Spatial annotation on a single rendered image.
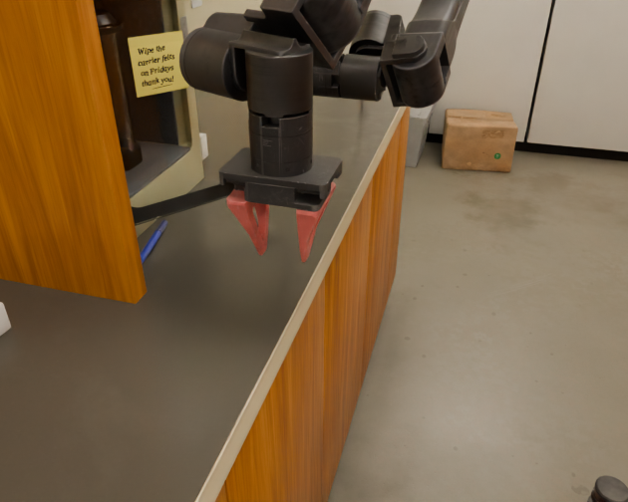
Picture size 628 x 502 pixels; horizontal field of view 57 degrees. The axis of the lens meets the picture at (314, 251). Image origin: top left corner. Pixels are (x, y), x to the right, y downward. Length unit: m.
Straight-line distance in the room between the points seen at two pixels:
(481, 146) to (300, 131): 3.09
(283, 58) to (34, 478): 0.44
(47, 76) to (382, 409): 1.50
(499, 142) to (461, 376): 1.82
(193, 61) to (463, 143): 3.08
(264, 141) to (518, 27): 3.33
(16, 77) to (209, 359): 0.38
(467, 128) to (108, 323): 2.96
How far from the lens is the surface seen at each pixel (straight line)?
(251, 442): 0.80
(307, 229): 0.53
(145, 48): 0.82
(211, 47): 0.54
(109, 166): 0.71
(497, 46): 3.79
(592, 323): 2.49
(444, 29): 0.78
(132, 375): 0.70
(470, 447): 1.88
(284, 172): 0.51
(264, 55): 0.49
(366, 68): 0.77
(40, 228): 0.83
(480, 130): 3.54
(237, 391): 0.65
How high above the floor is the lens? 1.40
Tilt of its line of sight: 31 degrees down
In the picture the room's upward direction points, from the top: straight up
